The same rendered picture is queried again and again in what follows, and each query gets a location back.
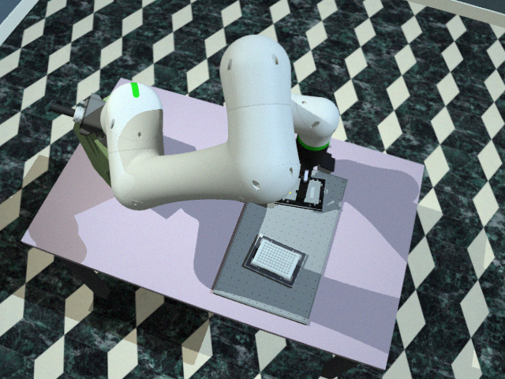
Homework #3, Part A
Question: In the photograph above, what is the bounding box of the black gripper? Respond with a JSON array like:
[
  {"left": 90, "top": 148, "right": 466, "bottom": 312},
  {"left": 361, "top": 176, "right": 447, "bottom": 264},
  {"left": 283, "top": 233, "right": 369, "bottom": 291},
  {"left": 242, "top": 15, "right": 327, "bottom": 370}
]
[{"left": 295, "top": 155, "right": 321, "bottom": 203}]

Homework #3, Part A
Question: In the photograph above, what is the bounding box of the black rectangular frame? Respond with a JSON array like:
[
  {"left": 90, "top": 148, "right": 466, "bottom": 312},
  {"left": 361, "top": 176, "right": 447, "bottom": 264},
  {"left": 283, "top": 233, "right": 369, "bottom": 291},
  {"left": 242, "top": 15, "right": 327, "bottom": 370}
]
[{"left": 274, "top": 177, "right": 326, "bottom": 212}]

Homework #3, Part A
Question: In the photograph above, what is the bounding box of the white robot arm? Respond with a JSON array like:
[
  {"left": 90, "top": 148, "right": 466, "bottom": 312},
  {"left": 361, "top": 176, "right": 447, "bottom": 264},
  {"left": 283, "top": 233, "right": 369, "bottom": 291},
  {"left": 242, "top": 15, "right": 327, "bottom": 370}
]
[{"left": 50, "top": 35, "right": 339, "bottom": 211}]

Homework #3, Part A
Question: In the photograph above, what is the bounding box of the clear rectangular plastic lid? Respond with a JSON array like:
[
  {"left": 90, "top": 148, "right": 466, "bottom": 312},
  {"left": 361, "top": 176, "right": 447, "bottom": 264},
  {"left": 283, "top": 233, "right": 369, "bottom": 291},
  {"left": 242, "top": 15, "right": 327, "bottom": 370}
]
[{"left": 284, "top": 178, "right": 321, "bottom": 205}]

